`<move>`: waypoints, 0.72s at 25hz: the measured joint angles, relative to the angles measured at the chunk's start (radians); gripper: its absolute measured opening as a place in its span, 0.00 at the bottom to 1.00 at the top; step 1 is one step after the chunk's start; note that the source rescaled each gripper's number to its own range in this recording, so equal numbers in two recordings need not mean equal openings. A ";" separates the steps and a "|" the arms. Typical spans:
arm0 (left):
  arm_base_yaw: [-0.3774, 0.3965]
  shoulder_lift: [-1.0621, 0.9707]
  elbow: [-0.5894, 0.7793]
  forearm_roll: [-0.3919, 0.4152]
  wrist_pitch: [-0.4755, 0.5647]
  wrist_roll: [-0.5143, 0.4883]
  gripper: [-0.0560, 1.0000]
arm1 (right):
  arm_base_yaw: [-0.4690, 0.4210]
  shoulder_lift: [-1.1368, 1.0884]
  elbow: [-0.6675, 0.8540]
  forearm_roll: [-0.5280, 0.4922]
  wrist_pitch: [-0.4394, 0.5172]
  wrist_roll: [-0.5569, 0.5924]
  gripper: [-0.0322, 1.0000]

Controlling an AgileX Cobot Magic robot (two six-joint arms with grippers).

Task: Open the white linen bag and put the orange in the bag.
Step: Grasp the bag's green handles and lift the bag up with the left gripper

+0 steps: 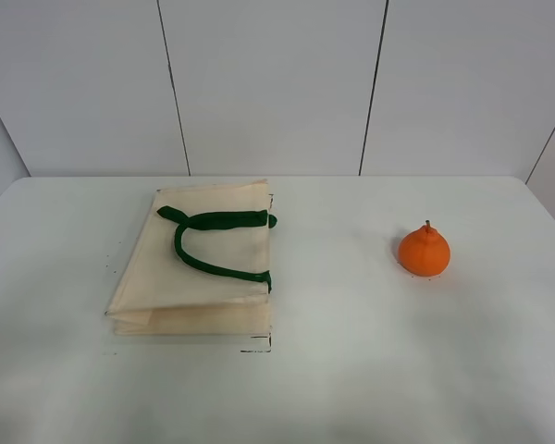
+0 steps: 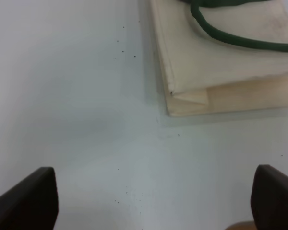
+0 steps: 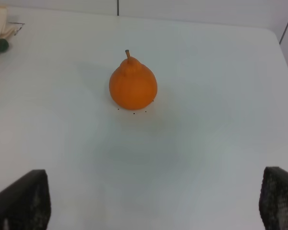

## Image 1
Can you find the white linen bag green handles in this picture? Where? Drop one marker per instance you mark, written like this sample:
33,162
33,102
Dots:
201,265

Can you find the orange fruit with stem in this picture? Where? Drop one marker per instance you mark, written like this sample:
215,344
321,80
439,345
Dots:
424,252

